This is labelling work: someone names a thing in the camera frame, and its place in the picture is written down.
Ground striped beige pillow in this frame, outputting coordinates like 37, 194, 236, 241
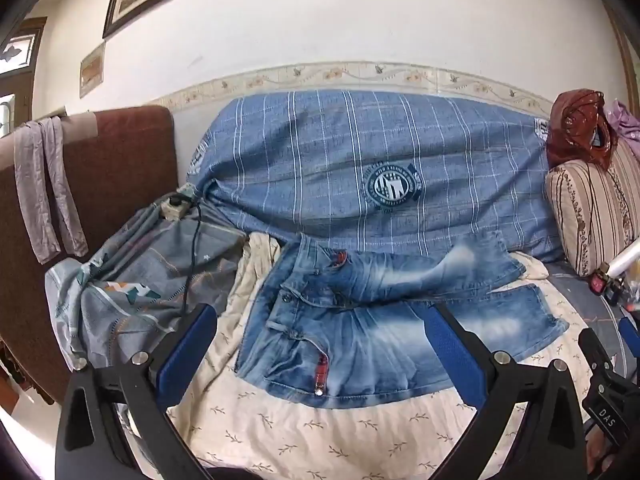
546, 142, 639, 278

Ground person's right hand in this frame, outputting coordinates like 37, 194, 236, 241
586, 425, 639, 479

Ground purple cloth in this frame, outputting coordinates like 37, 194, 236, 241
604, 100, 640, 159

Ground brown headboard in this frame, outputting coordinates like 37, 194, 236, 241
1, 105, 178, 402

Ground white tube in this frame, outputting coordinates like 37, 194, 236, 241
604, 238, 640, 280

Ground black power cable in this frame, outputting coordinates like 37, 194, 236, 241
169, 194, 204, 321

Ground red-brown bag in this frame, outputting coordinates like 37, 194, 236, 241
547, 89, 618, 170

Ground wooden door with windows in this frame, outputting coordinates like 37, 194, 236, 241
0, 18, 47, 136

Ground white power strip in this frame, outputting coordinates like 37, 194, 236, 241
160, 191, 195, 222

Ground grey cloth on headboard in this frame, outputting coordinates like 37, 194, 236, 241
13, 117, 88, 264

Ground blue denim pants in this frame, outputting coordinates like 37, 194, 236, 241
235, 232, 567, 410

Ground small framed picture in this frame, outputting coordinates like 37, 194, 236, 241
79, 42, 105, 99

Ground cream leaf-print blanket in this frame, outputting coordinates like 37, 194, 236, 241
168, 233, 589, 479

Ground grey patterned bedsheet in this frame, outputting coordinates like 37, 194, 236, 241
44, 203, 246, 370

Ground small red bottle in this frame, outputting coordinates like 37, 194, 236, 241
589, 270, 608, 296

